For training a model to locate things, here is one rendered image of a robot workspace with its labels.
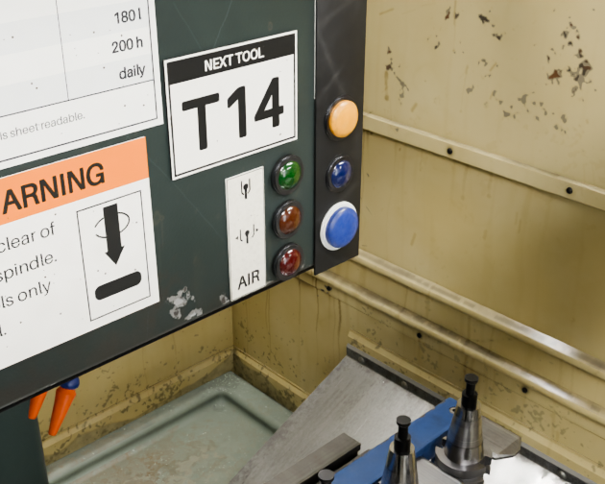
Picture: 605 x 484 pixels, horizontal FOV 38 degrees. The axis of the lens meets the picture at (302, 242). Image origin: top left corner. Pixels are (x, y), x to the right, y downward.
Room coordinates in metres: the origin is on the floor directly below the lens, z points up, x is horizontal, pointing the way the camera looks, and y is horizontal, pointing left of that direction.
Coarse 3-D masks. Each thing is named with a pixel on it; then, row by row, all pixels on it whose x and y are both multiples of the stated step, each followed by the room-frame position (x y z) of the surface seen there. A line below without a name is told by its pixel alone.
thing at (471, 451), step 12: (456, 408) 0.78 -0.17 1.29; (468, 408) 0.77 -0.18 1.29; (480, 408) 0.78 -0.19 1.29; (456, 420) 0.77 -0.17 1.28; (468, 420) 0.77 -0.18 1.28; (480, 420) 0.77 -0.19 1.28; (456, 432) 0.77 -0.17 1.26; (468, 432) 0.76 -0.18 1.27; (480, 432) 0.77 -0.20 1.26; (456, 444) 0.77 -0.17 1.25; (468, 444) 0.76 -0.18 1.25; (480, 444) 0.77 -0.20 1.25; (456, 456) 0.76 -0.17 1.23; (468, 456) 0.76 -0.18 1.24; (480, 456) 0.77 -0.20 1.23
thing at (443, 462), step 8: (440, 448) 0.79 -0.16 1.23; (488, 448) 0.79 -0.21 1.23; (440, 456) 0.77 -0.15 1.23; (488, 456) 0.77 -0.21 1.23; (440, 464) 0.77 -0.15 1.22; (448, 464) 0.76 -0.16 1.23; (456, 464) 0.76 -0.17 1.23; (480, 464) 0.76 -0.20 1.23; (488, 464) 0.77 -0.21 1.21; (448, 472) 0.76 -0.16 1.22; (456, 472) 0.75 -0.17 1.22; (464, 472) 0.75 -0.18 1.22; (472, 472) 0.75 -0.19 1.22; (480, 472) 0.75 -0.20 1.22; (488, 472) 0.77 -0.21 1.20; (464, 480) 0.75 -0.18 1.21; (472, 480) 0.75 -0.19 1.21; (480, 480) 0.75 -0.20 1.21
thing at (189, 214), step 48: (192, 0) 0.49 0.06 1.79; (240, 0) 0.51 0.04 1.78; (288, 0) 0.53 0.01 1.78; (192, 48) 0.48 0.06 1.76; (96, 144) 0.44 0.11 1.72; (288, 144) 0.53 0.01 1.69; (192, 192) 0.48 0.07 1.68; (192, 240) 0.48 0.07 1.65; (288, 240) 0.53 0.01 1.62; (192, 288) 0.48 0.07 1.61; (96, 336) 0.43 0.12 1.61; (144, 336) 0.45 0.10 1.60; (0, 384) 0.39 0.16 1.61; (48, 384) 0.41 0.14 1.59
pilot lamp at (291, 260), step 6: (288, 252) 0.53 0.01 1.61; (294, 252) 0.53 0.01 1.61; (282, 258) 0.52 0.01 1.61; (288, 258) 0.52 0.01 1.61; (294, 258) 0.53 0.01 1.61; (300, 258) 0.53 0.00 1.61; (282, 264) 0.52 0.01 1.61; (288, 264) 0.52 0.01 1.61; (294, 264) 0.53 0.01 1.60; (300, 264) 0.53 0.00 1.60; (282, 270) 0.52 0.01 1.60; (288, 270) 0.52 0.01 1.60; (294, 270) 0.53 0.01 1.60
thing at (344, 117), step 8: (344, 104) 0.56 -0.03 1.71; (352, 104) 0.56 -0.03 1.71; (336, 112) 0.55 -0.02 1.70; (344, 112) 0.56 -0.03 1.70; (352, 112) 0.56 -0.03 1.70; (336, 120) 0.55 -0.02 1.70; (344, 120) 0.56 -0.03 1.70; (352, 120) 0.56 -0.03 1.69; (336, 128) 0.55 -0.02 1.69; (344, 128) 0.56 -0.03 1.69; (352, 128) 0.56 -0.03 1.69; (344, 136) 0.56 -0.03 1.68
